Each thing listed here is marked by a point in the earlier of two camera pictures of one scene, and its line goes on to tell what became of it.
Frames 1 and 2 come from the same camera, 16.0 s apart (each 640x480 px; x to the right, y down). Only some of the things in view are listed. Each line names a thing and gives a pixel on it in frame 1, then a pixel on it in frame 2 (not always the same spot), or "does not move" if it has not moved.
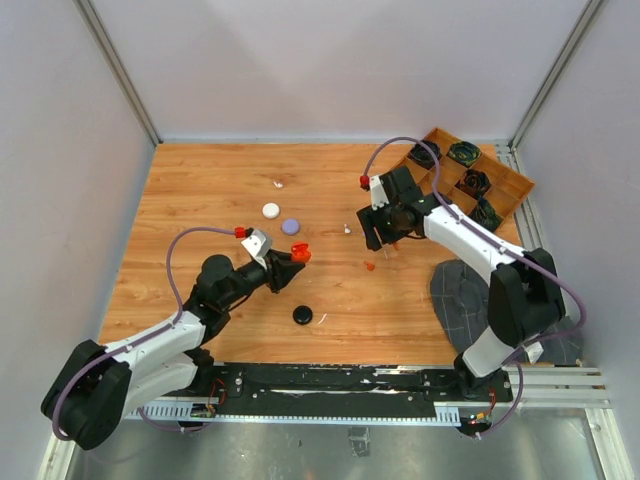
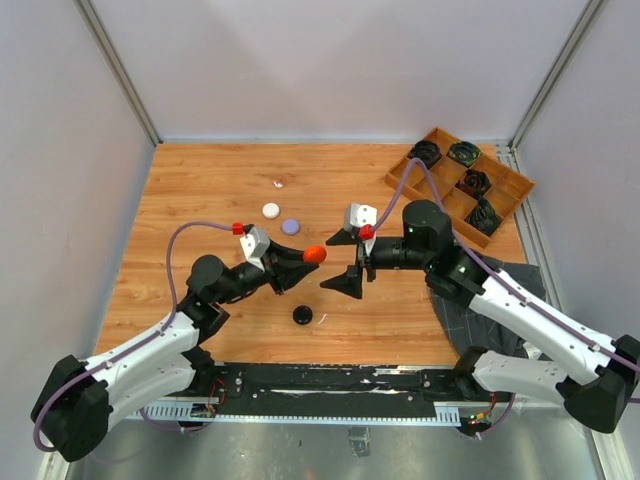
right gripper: x=370 y=219 to x=351 y=280
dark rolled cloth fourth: x=485 y=215 does not move
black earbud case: x=302 y=314 does not move
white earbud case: x=270 y=210 does not move
